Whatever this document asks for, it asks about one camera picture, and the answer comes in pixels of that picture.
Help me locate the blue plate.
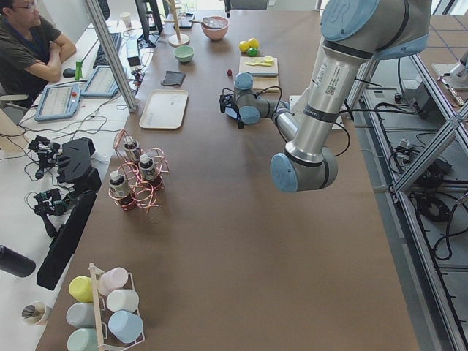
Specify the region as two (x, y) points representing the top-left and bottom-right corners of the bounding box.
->
(224, 107), (236, 120)

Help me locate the grey folded cloth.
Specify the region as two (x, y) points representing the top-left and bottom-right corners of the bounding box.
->
(161, 70), (186, 86)

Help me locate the pink cup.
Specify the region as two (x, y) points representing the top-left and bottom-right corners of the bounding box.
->
(97, 267), (129, 296)

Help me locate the blue teach pendant near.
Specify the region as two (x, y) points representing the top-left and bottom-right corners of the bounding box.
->
(34, 84), (80, 122)

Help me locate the black keyboard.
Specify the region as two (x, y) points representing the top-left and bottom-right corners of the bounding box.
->
(92, 31), (124, 69)

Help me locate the yellow plastic knife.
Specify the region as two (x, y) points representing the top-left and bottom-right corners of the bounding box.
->
(244, 61), (274, 67)

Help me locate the pale green cup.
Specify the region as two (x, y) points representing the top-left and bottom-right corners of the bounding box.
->
(67, 328), (98, 351)

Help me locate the dark bottle lower right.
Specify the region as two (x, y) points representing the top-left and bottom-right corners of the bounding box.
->
(109, 170), (132, 206)

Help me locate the steel ice scoop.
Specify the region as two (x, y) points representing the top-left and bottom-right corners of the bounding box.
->
(190, 16), (226, 29)

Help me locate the dark bottle upper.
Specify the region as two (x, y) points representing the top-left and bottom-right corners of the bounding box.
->
(124, 137), (141, 162)

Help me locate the dark bottle lower left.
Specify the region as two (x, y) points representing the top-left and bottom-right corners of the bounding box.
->
(138, 154), (159, 182)

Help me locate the grey cup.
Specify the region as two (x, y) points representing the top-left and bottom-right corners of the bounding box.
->
(66, 302), (95, 328)

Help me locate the paper cup with utensils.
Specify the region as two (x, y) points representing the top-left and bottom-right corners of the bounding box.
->
(21, 301), (52, 325)

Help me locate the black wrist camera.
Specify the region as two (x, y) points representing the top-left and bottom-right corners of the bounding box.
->
(219, 94), (238, 113)

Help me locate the cream rabbit tray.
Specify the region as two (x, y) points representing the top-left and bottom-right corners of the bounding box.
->
(139, 89), (189, 130)

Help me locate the wooden mug tree stand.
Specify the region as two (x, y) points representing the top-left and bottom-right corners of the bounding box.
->
(165, 0), (190, 48)

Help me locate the blue teach pendant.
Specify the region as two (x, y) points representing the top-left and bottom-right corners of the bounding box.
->
(81, 65), (118, 98)
(34, 84), (80, 122)

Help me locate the aluminium frame post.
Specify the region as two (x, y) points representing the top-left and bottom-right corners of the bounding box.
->
(83, 0), (137, 113)

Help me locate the yellow lemon lower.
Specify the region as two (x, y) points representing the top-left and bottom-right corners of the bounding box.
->
(238, 41), (250, 53)

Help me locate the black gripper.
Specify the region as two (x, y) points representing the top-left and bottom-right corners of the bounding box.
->
(235, 109), (244, 129)

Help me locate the black thermos bottle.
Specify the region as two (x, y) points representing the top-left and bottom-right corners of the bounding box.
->
(1, 245), (36, 278)

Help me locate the seated person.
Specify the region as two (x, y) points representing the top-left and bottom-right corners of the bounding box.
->
(1, 1), (77, 107)

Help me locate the wooden cutting board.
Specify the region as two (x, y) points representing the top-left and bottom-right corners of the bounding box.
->
(238, 56), (279, 91)

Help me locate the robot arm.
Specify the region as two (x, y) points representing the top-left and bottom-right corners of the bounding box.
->
(231, 1), (431, 192)

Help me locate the white cup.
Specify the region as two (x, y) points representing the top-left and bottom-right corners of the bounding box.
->
(106, 289), (140, 313)

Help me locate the green lime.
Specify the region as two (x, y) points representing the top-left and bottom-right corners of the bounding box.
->
(246, 48), (258, 57)

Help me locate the green bowl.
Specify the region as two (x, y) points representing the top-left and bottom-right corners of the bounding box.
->
(173, 45), (195, 64)

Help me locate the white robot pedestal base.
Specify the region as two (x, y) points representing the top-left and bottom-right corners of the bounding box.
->
(289, 95), (344, 129)

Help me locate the light blue cup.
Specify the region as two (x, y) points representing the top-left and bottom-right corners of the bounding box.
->
(107, 310), (143, 344)

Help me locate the dark bottle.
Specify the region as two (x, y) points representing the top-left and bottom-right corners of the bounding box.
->
(138, 154), (159, 182)
(124, 137), (141, 162)
(109, 170), (132, 206)

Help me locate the yellow cup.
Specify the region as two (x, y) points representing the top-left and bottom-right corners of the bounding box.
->
(69, 276), (93, 303)

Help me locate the yellow lemon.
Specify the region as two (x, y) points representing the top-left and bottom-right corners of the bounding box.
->
(238, 41), (250, 53)
(247, 37), (260, 49)

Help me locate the blue teach pendant far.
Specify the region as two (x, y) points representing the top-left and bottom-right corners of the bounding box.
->
(81, 65), (118, 98)

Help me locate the copper wire bottle rack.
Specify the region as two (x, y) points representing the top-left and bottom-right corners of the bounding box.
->
(107, 129), (169, 211)

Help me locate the yellow lemon upper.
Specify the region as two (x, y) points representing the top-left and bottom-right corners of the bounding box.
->
(247, 37), (260, 49)

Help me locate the pink bowl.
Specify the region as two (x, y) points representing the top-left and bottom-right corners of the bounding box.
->
(202, 16), (229, 41)

